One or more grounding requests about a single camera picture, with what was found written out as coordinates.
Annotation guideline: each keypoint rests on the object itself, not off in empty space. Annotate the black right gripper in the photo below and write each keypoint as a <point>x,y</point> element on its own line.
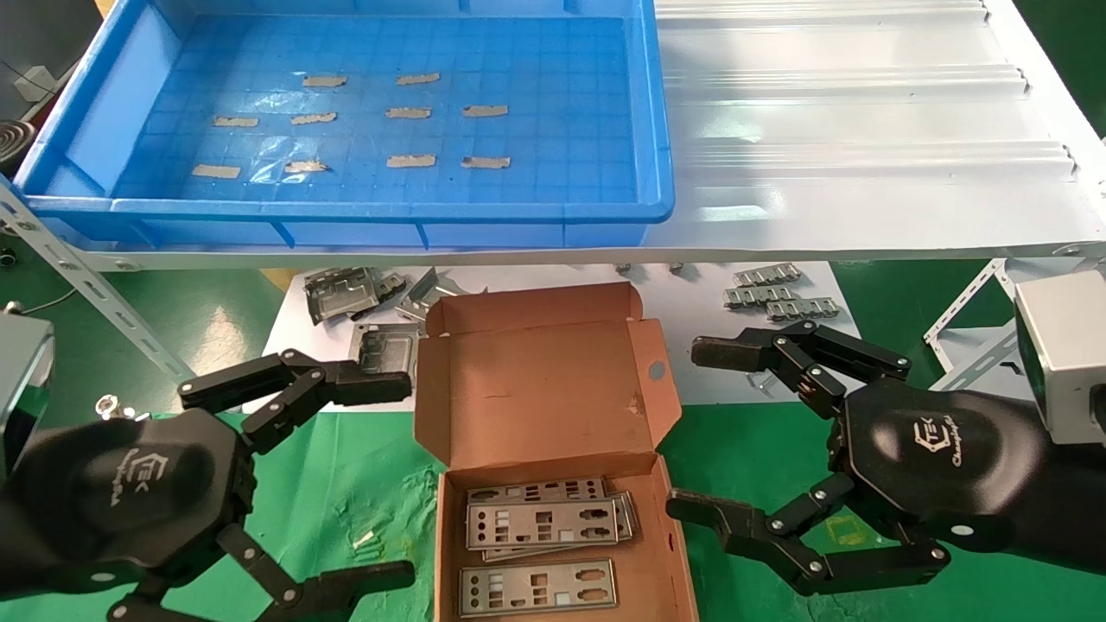
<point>950,458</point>

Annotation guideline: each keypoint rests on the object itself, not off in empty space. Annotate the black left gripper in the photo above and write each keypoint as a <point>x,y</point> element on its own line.
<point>130,492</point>

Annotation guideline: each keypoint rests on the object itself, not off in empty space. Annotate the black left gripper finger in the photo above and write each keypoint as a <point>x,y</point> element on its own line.
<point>363,387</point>

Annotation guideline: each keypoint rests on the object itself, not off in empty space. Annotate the silver metal I/O shield plate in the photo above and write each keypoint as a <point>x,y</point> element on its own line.
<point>570,542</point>
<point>629,514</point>
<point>562,498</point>
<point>557,580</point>

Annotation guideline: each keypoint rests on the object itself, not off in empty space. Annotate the brown cardboard box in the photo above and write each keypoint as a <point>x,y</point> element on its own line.
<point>536,389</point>

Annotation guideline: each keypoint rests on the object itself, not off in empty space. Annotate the blue plastic tray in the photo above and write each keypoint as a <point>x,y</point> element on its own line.
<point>553,130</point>

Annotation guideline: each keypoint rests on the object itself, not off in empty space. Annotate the small white box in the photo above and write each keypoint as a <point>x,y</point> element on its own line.
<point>34,82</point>

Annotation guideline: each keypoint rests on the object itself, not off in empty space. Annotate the small white paper scrap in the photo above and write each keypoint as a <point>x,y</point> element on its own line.
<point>364,539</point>

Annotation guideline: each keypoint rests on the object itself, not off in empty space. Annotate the green cloth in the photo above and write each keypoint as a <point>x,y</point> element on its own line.
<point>346,484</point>

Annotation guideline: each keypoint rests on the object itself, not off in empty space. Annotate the small grey metal part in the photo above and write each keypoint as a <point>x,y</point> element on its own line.
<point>390,285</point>

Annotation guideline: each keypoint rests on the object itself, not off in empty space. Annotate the folded grey metal part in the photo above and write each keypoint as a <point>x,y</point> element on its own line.
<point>428,289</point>

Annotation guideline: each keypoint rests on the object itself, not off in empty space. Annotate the notched grey metal strip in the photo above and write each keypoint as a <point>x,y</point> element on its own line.
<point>759,295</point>
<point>804,308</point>
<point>765,275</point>

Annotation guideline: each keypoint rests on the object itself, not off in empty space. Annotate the grey tape piece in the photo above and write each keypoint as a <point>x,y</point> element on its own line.
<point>417,79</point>
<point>324,81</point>
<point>305,167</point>
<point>235,122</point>
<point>313,118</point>
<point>484,111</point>
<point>409,161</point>
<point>408,112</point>
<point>485,162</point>
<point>215,171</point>

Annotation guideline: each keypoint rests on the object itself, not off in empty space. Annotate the clear film patch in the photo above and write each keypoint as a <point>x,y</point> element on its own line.
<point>273,155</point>

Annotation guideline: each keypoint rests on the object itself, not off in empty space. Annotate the silver binder clip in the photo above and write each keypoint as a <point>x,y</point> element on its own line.
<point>107,403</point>

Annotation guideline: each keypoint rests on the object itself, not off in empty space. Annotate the white perforated shelf brace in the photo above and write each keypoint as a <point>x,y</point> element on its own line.
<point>968,302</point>
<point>985,358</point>

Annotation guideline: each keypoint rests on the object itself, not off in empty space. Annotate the white perforated shelf upright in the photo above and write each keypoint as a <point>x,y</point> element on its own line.
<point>95,289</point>

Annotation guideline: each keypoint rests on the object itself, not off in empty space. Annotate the white metal shelf board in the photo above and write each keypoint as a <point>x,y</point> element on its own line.
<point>864,130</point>

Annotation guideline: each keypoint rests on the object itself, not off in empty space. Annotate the grey spiral coil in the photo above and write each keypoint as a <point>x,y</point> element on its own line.
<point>13,142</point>

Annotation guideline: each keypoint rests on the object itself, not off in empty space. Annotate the square grey metal frame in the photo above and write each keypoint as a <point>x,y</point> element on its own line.
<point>389,345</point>

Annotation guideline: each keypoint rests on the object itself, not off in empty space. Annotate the large grey metal bracket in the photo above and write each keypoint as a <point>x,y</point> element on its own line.
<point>341,298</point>

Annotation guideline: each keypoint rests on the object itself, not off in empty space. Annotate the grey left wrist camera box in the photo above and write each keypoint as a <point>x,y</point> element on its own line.
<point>22,371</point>

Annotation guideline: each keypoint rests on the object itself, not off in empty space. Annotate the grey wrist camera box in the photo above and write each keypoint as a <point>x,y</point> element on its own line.
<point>22,371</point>
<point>1067,345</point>

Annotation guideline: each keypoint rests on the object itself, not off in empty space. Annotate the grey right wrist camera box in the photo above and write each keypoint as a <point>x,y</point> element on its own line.
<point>1067,345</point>

